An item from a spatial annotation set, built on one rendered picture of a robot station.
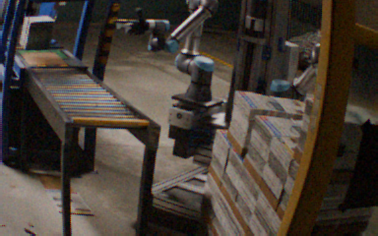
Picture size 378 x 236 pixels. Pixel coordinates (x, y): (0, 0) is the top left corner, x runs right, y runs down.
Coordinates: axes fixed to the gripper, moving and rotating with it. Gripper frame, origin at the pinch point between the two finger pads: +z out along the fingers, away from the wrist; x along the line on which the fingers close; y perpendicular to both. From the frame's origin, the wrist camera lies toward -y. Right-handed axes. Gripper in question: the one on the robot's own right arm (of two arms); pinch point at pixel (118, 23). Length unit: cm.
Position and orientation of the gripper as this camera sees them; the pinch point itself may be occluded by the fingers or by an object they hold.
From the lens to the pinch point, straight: 376.8
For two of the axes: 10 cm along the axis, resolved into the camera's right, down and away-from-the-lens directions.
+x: -5.6, -4.0, 7.2
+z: -7.9, 0.2, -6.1
